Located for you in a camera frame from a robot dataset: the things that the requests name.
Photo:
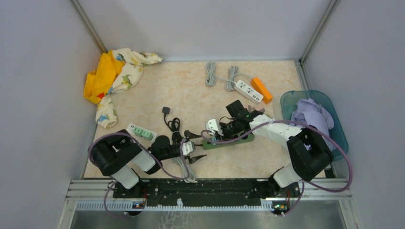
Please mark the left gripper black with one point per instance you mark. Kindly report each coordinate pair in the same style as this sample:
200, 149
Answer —
193, 160

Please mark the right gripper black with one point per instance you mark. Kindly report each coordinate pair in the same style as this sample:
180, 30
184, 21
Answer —
225, 136

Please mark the green long power strip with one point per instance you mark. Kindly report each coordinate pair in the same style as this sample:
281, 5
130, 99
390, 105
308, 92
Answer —
209, 145

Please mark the white usb power strip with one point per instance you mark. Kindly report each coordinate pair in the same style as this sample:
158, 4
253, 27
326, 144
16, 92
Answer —
248, 92

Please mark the orange power strip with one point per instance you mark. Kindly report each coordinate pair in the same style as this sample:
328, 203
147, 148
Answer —
258, 85

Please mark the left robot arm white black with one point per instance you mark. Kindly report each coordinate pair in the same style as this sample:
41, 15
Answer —
112, 153

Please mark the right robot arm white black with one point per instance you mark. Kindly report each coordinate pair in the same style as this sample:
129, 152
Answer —
308, 151

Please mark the black plug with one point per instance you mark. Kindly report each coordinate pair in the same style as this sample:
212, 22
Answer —
166, 110

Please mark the upper green plug adapter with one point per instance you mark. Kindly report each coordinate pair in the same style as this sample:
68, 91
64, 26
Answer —
147, 135

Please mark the green plug adapter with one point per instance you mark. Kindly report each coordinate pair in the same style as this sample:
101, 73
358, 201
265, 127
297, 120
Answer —
137, 131
147, 135

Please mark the small white green-plug strip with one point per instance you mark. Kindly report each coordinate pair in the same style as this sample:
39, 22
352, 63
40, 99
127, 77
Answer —
130, 130

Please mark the lower green plug adapter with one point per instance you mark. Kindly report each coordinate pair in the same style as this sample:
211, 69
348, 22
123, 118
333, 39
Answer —
137, 131

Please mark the teal plastic bin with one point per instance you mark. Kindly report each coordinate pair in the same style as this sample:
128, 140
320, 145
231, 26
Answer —
288, 105

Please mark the purple cloth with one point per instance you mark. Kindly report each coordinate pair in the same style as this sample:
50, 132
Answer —
310, 113

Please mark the yellow dinosaur cloth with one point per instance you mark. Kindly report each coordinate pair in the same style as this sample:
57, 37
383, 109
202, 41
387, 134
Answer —
117, 71

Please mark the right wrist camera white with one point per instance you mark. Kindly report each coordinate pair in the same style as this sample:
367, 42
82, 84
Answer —
213, 127

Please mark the grey coiled cable small strip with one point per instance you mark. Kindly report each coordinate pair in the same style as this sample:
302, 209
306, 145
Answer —
187, 172

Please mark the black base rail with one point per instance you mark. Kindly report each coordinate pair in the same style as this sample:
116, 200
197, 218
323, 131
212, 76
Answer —
229, 192

